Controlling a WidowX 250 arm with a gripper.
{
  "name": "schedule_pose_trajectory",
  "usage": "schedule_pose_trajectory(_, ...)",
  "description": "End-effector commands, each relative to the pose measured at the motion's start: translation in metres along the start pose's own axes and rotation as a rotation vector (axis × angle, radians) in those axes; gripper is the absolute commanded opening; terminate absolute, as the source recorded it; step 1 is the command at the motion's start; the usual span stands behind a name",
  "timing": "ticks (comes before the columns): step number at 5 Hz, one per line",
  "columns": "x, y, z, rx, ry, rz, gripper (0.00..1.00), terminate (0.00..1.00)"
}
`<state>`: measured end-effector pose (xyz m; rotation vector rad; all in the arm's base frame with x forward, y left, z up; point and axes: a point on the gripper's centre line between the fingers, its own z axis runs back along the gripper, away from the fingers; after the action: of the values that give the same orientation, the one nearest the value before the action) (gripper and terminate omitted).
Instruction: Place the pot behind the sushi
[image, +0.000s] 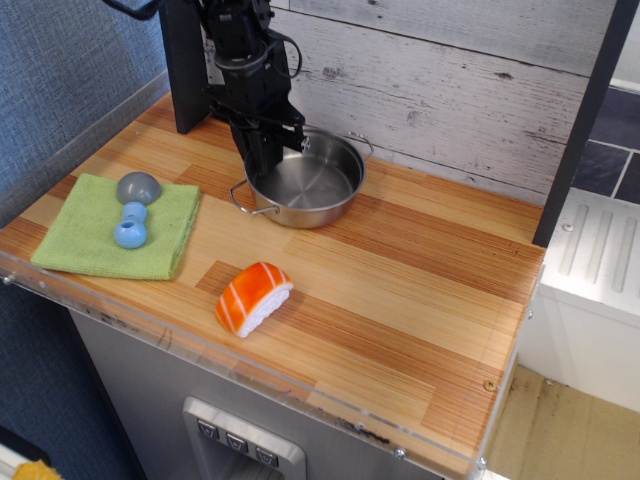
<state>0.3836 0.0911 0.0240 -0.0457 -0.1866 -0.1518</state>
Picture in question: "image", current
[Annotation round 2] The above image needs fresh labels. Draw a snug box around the salmon nigiri sushi toy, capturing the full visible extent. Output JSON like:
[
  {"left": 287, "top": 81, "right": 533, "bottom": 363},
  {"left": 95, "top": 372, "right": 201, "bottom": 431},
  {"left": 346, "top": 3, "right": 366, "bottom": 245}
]
[{"left": 214, "top": 262, "right": 294, "bottom": 338}]

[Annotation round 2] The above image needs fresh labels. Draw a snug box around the blue grey toy mushroom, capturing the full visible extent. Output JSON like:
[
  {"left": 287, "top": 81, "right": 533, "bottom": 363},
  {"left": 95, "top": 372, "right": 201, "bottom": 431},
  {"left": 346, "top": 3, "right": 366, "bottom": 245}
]
[{"left": 114, "top": 171, "right": 162, "bottom": 249}]

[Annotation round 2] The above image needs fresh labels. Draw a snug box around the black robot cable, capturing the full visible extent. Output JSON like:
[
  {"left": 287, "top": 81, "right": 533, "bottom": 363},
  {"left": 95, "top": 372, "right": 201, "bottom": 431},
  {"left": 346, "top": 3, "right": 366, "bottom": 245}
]
[{"left": 102, "top": 0, "right": 304, "bottom": 81}]

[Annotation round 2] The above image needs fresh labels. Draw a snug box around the clear acrylic table edge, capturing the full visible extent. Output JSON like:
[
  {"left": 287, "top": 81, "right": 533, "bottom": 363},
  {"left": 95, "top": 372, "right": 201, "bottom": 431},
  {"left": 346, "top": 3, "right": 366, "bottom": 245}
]
[{"left": 1, "top": 253, "right": 488, "bottom": 479}]

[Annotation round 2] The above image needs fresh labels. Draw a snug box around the orange object at corner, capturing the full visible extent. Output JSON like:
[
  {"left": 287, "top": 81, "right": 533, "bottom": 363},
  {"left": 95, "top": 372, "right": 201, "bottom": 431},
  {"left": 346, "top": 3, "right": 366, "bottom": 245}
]
[{"left": 11, "top": 460, "right": 62, "bottom": 480}]

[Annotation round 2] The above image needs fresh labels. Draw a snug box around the grey cabinet front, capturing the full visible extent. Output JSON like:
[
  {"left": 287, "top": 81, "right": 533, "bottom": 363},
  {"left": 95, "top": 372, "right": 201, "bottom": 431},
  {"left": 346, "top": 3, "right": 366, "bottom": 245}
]
[{"left": 71, "top": 312, "right": 437, "bottom": 479}]

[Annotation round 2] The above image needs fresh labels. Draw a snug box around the silver button panel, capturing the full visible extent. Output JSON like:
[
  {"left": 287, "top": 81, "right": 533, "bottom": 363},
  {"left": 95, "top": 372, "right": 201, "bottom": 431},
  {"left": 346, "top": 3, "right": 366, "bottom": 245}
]
[{"left": 183, "top": 396, "right": 307, "bottom": 479}]

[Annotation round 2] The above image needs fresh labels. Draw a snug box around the left dark grey post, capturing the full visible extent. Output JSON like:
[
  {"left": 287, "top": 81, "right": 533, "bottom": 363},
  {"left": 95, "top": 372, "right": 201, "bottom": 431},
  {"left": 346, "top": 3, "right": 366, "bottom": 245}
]
[{"left": 159, "top": 0, "right": 209, "bottom": 134}]

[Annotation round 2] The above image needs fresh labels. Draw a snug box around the white appliance with ridges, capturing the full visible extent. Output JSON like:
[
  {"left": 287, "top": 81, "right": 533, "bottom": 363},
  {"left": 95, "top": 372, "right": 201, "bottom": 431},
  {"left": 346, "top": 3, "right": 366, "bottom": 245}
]
[{"left": 518, "top": 189, "right": 639, "bottom": 410}]

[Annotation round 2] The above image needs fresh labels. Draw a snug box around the right dark grey post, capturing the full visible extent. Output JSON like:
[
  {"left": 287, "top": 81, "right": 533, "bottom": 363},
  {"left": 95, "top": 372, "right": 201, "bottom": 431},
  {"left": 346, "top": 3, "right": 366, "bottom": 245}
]
[{"left": 532, "top": 0, "right": 639, "bottom": 248}]

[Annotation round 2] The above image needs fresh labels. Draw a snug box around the dark grey post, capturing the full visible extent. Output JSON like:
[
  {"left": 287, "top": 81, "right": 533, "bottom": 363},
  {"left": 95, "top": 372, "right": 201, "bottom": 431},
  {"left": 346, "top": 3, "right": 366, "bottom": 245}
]
[
  {"left": 159, "top": 0, "right": 209, "bottom": 134},
  {"left": 532, "top": 0, "right": 639, "bottom": 248}
]

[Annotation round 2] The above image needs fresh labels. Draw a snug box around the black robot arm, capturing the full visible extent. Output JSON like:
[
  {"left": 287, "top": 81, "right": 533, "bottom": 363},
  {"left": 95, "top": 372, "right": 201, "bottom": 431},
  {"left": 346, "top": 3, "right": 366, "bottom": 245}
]
[{"left": 195, "top": 1, "right": 310, "bottom": 177}]

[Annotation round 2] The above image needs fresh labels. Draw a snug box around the stainless steel pot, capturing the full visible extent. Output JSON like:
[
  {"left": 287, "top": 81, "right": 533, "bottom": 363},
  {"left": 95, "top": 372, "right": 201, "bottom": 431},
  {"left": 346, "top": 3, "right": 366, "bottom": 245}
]
[{"left": 229, "top": 128, "right": 374, "bottom": 229}]

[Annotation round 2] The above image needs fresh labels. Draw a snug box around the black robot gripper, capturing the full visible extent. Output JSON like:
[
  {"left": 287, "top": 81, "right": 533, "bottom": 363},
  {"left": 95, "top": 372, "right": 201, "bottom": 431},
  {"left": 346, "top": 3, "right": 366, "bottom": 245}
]
[{"left": 206, "top": 42, "right": 310, "bottom": 177}]

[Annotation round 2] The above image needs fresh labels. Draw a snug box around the green cloth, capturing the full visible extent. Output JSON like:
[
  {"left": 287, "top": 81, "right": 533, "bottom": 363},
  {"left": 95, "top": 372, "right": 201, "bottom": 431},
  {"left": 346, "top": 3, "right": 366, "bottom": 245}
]
[{"left": 31, "top": 173, "right": 200, "bottom": 280}]

